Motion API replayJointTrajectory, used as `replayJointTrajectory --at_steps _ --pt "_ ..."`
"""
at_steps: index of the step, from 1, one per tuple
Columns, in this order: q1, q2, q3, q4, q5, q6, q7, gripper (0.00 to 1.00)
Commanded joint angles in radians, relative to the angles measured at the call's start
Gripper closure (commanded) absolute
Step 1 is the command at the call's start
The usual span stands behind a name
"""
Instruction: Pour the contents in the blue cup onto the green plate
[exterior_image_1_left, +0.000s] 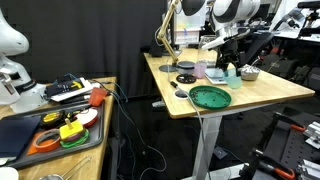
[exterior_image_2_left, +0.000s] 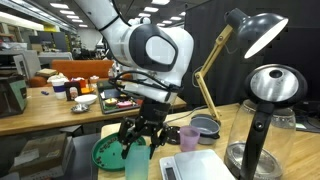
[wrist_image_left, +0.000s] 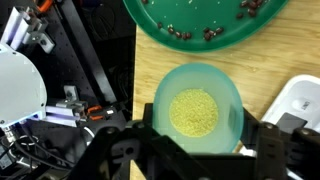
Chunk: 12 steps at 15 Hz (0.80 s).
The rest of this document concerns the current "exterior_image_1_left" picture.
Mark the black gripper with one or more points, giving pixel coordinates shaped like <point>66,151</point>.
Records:
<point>230,50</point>

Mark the white idle robot arm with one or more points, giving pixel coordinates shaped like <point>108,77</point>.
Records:
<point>13,66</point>

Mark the translucent purple plastic cup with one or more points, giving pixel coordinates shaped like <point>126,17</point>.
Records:
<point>200,70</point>

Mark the green round plate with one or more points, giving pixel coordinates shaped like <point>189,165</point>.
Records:
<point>210,98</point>

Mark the orange red cup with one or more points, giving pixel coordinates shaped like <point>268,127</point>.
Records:
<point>97,96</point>

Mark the white digital kitchen scale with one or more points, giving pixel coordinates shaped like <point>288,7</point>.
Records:
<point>213,76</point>

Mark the silver metal tin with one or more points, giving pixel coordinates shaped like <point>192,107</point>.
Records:
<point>250,74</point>

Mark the scattered dark coffee beans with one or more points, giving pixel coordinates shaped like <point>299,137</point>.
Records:
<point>208,96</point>

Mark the black office chair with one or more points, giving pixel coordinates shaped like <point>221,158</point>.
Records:
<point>263,43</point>

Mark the black round lid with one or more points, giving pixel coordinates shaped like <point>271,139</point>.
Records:
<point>186,79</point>

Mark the clear plastic storage drawers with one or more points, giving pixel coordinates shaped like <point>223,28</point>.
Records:
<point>186,26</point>

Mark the black orange bar clamp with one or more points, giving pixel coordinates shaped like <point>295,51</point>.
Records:
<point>283,120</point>
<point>266,165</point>

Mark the black speaker box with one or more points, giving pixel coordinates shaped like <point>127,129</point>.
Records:
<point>156,48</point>

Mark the white desk leg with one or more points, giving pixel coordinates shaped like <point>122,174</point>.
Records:
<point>206,146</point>

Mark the black power adapter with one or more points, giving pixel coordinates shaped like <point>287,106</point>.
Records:
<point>220,152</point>

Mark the black perforated breadboard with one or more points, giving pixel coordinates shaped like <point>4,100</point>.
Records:
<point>290,146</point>

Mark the white paper sheets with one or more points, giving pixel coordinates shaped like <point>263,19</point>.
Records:
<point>88,89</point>

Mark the dark metal baking tray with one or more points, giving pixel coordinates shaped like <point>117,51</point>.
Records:
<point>96,133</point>

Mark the black curtain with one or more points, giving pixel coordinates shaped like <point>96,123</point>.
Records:
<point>83,33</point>

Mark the white red round disc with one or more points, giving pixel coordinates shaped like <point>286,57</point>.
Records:
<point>87,117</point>

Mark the green ruffled toy piece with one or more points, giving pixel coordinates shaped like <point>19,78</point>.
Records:
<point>81,140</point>

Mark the black device yellow mark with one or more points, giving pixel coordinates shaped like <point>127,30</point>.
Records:
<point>63,87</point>

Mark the yellow toy block with peg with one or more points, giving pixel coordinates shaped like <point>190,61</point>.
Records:
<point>71,130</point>

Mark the black yellow tape measure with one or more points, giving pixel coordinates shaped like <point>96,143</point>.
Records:
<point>52,118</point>

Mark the orange tape roll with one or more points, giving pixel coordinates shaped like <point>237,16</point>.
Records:
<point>40,145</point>

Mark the dark blue notebook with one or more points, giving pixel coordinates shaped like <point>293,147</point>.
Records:
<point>16,135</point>

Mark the white bowl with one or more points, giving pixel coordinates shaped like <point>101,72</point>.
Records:
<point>8,174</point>

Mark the grey wrist camera bar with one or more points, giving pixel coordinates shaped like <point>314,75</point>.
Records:
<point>213,42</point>

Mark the black camera stand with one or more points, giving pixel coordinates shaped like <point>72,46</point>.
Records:
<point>310,16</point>

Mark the aluminium extrusion rail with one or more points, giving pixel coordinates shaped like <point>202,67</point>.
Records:
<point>310,170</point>
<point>313,135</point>

